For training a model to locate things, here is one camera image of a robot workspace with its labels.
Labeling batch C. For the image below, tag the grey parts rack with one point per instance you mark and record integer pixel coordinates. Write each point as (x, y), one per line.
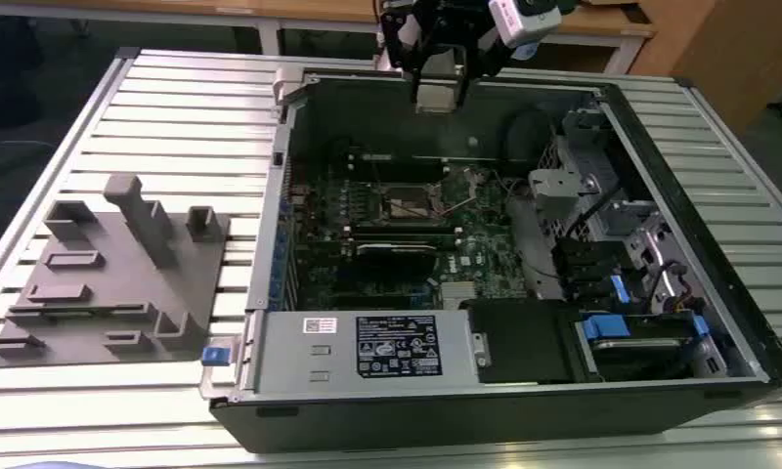
(118, 303)

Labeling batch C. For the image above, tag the grey power supply unit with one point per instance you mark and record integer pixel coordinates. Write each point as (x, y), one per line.
(287, 342)

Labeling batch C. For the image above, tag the black graphics card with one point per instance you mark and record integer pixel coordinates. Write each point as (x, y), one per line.
(398, 261)

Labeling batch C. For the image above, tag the blue case latch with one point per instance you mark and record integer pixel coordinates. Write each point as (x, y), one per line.
(217, 355)

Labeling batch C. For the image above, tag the silver CPU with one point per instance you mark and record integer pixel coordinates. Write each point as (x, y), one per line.
(438, 100)

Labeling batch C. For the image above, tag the grey metal bracket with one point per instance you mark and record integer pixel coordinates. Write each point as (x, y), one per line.
(554, 195)

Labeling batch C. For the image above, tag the hard disk in blue carrier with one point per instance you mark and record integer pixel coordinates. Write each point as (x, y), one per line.
(603, 325)

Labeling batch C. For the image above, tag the black plastic connector block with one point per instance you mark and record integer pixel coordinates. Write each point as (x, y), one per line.
(587, 264)

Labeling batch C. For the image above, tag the wooden cabinet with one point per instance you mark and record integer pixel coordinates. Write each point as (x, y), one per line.
(743, 49)

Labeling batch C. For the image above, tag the pale blue teach pendant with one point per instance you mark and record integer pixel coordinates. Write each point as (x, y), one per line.
(526, 51)

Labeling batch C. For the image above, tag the wooden desk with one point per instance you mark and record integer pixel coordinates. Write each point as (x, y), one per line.
(136, 4)

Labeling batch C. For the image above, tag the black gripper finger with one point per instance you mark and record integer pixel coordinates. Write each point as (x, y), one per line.
(464, 78)
(420, 73)

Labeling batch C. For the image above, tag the CPU socket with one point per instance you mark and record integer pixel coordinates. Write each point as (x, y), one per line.
(408, 207)

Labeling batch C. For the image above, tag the black PC case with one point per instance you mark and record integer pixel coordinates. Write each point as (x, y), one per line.
(430, 420)

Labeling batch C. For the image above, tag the green motherboard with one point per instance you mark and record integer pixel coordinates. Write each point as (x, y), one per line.
(496, 264)

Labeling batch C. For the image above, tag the silver chipset heat sink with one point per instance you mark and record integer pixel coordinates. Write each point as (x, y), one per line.
(462, 289)

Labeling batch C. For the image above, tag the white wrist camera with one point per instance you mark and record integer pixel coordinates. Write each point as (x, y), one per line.
(521, 22)

